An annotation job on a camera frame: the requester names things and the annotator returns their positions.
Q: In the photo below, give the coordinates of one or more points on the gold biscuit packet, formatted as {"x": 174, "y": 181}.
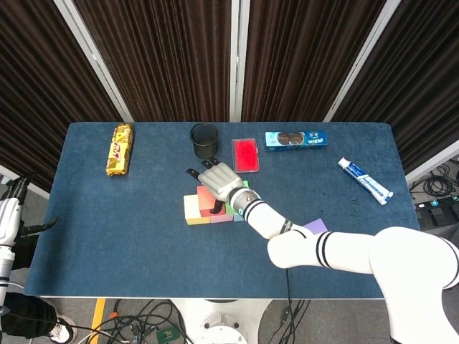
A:
{"x": 120, "y": 150}

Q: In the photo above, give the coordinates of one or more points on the white blue toothpaste tube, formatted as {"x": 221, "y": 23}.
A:
{"x": 365, "y": 181}

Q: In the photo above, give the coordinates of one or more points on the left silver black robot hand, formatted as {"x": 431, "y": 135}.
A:
{"x": 9, "y": 215}

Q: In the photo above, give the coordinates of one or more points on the white partition post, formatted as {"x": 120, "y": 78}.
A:
{"x": 238, "y": 61}
{"x": 36, "y": 188}
{"x": 96, "y": 61}
{"x": 430, "y": 163}
{"x": 361, "y": 61}

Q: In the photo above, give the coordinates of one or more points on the purple foam cube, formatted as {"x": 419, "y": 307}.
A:
{"x": 315, "y": 226}

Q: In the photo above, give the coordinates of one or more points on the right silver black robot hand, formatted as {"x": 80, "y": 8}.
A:
{"x": 218, "y": 181}

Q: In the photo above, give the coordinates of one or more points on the black trouser leg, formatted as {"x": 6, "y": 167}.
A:
{"x": 25, "y": 315}

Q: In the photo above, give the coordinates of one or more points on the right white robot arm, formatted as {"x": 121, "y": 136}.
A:
{"x": 322, "y": 243}

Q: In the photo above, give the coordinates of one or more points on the red ink pad case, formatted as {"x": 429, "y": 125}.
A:
{"x": 246, "y": 156}

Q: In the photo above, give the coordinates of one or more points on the blue cookie box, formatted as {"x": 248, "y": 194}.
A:
{"x": 297, "y": 141}

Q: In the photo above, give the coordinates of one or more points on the brown curtain panel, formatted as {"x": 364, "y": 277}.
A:
{"x": 36, "y": 89}
{"x": 305, "y": 53}
{"x": 412, "y": 71}
{"x": 161, "y": 53}

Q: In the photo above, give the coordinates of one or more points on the green circuit board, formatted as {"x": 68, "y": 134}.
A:
{"x": 166, "y": 335}

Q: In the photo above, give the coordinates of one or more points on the pink foam cube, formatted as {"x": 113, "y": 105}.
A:
{"x": 218, "y": 218}

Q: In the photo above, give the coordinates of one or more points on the red foam cube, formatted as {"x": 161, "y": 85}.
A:
{"x": 205, "y": 200}

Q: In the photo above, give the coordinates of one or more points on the yellow foam cube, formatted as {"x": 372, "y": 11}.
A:
{"x": 193, "y": 213}

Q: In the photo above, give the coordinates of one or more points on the white table frame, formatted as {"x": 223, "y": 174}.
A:
{"x": 161, "y": 297}

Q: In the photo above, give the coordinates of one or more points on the black mesh pen holder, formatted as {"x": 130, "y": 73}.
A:
{"x": 204, "y": 147}

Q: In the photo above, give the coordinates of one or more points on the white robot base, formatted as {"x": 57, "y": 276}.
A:
{"x": 220, "y": 322}

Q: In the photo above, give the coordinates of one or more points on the black white sneaker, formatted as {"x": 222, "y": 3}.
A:
{"x": 62, "y": 328}

